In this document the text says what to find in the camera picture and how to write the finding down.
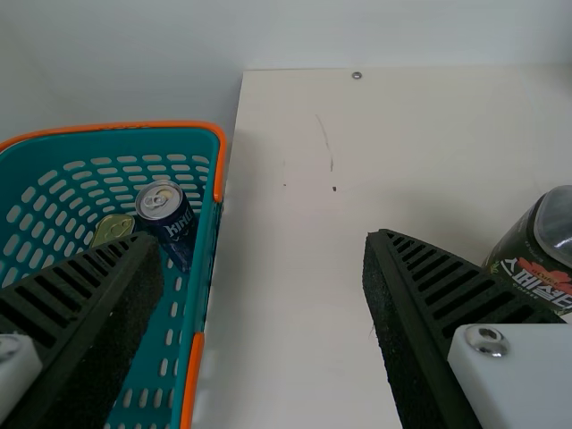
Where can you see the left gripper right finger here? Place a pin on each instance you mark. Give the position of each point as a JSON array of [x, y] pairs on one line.
[[415, 313]]

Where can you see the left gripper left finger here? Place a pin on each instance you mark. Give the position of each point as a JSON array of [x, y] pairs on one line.
[[89, 313]]

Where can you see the dark coffee bottle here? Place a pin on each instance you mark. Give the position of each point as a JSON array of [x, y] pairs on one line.
[[518, 250]]

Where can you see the teal shopping basket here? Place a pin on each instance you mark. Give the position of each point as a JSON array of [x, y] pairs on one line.
[[196, 147]]

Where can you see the gold rectangular tin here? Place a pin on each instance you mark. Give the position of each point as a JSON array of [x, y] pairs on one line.
[[111, 228]]

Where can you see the dark blue can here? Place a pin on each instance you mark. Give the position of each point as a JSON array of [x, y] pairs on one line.
[[174, 228]]

